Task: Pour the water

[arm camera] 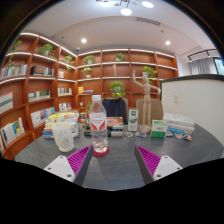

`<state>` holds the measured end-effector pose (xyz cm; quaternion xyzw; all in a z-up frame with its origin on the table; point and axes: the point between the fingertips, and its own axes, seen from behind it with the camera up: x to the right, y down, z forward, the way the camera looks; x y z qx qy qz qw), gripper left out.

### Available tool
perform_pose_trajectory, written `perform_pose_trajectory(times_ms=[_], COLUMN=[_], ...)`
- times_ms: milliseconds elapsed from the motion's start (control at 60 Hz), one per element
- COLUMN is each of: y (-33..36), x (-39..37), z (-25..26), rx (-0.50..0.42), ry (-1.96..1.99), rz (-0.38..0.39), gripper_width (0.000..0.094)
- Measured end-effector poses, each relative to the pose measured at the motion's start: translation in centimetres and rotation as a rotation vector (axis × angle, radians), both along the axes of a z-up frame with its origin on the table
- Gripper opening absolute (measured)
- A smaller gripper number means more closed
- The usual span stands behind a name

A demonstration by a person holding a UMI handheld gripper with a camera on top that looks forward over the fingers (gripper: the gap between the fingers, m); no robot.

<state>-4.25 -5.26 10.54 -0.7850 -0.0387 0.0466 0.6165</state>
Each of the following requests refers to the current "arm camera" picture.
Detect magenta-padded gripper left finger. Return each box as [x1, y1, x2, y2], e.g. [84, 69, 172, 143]
[43, 144, 94, 187]

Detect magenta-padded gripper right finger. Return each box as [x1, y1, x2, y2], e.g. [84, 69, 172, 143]
[134, 144, 183, 186]

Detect clear plastic water bottle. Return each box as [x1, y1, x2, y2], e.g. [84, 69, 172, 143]
[88, 94, 110, 154]

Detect white ceramic cup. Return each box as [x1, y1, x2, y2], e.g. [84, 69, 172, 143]
[51, 121, 78, 153]

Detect green and white box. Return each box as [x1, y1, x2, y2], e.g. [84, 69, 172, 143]
[150, 119, 169, 139]

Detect stack of yellow-topped books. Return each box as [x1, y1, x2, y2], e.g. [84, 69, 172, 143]
[42, 110, 80, 140]

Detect tan upholstered chair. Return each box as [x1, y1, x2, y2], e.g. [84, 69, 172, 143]
[135, 98, 164, 126]

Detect small green white carton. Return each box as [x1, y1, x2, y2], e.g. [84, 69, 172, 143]
[127, 108, 139, 132]

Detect white partition with dark top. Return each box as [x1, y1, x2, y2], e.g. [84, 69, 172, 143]
[160, 73, 224, 148]

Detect dark box with orange print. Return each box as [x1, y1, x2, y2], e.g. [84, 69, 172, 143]
[83, 115, 125, 138]

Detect wooden artist mannequin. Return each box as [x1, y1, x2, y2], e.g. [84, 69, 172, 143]
[131, 69, 162, 134]

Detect chair with dark jacket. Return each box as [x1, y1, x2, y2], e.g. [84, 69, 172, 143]
[101, 97, 129, 125]

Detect grey curtain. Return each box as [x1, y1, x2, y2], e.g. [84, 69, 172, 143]
[189, 58, 218, 76]

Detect window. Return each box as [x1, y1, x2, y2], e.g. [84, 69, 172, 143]
[213, 57, 224, 76]

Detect ceiling chandelier with round lamps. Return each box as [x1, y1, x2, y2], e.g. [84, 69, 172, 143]
[95, 0, 155, 17]

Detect wooden wall shelf unit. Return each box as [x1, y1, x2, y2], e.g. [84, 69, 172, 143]
[0, 31, 179, 161]

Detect black track light rail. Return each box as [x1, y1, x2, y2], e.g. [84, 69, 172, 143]
[186, 48, 218, 63]

